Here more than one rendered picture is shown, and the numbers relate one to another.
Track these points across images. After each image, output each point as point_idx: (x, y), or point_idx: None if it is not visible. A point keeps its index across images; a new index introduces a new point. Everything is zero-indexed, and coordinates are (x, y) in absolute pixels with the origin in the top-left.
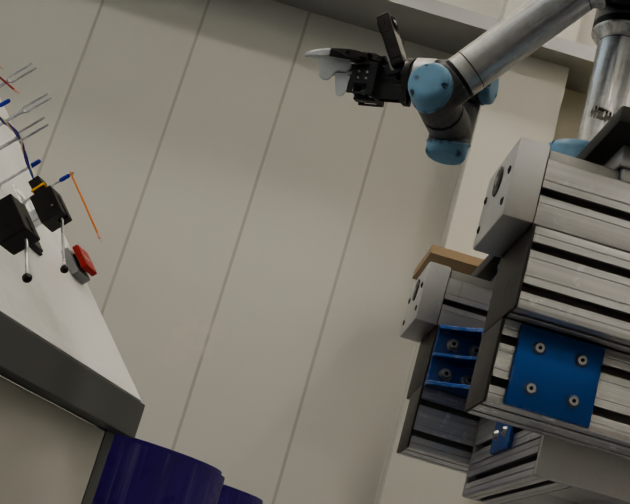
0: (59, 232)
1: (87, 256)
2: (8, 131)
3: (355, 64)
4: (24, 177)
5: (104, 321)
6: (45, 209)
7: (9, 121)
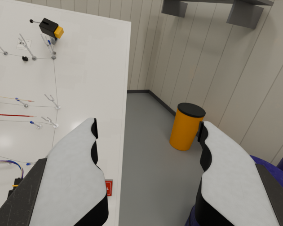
0: (115, 159)
1: (107, 185)
2: (112, 99)
3: (206, 203)
4: (98, 132)
5: (118, 217)
6: None
7: (123, 88)
